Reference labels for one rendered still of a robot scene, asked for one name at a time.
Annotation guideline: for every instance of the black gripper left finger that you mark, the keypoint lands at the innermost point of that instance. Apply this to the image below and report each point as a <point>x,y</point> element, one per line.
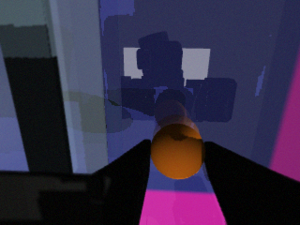
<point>113,195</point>

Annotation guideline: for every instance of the clear l-shaped low wall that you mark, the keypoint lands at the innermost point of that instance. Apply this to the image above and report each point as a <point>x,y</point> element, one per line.
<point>77,40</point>

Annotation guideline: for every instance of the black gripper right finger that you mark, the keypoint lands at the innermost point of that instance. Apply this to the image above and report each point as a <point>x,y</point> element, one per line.
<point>249,193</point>

